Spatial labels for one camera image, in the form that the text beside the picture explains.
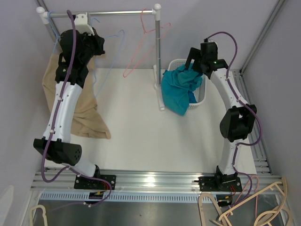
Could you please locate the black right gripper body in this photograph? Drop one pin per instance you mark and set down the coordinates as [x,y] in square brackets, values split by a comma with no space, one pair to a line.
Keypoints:
[202,61]

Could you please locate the teal t shirt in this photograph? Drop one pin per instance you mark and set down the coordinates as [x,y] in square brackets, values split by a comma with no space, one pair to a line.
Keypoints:
[175,85]

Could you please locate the beige tank top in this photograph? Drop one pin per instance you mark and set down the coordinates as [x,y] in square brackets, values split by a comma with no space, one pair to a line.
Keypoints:
[86,122]

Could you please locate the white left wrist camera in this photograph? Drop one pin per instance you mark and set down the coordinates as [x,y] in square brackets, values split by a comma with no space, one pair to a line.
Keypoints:
[82,25]

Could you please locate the aluminium corner frame post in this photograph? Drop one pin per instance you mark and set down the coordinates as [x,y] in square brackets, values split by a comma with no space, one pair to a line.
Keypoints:
[263,34]

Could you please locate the pink wire hanger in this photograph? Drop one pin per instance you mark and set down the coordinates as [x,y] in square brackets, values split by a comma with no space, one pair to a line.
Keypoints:
[150,41]

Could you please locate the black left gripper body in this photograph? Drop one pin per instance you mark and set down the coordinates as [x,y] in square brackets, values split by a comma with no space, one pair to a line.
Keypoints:
[92,47]

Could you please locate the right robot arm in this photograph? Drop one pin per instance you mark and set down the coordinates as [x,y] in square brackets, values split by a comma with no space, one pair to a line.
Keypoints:
[237,122]

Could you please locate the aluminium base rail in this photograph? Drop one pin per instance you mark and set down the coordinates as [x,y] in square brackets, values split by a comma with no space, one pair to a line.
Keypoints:
[133,186]

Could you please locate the white perforated plastic basket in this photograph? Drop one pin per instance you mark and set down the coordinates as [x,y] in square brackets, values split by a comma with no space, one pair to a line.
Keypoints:
[198,93]

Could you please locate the metal clothes rack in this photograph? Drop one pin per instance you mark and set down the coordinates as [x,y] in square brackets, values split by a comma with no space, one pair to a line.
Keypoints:
[41,10]

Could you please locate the dark blue t shirt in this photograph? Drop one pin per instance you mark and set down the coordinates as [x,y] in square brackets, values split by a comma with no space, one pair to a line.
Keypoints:
[192,98]

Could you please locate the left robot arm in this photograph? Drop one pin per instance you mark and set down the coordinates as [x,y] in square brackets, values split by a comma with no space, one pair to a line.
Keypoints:
[55,145]

